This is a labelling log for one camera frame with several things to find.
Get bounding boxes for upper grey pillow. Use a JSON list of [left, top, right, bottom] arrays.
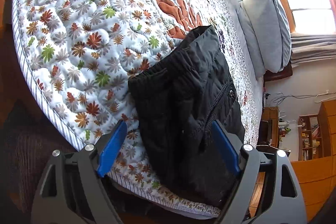
[[240, 0, 293, 74]]

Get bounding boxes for floral quilted bedspread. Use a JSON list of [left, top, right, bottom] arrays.
[[12, 0, 260, 219]]

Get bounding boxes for grey curtain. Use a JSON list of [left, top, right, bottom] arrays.
[[290, 33, 336, 68]]

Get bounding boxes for wooden bookshelf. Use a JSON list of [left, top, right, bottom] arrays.
[[297, 114, 323, 161]]

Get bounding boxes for lower grey pillow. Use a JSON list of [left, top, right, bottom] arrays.
[[237, 1, 266, 78]]

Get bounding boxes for wooden side cabinet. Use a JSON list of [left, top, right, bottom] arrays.
[[257, 107, 280, 148]]

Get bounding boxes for grey pillow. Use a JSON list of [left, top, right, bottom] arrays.
[[237, 1, 266, 78], [240, 0, 293, 74]]

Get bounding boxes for white bed sheet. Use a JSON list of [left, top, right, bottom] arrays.
[[224, 0, 264, 121]]

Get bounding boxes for white wall cables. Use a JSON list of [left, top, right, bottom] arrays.
[[265, 90, 336, 106]]

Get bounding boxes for black pants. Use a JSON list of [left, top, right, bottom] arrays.
[[128, 26, 245, 207]]

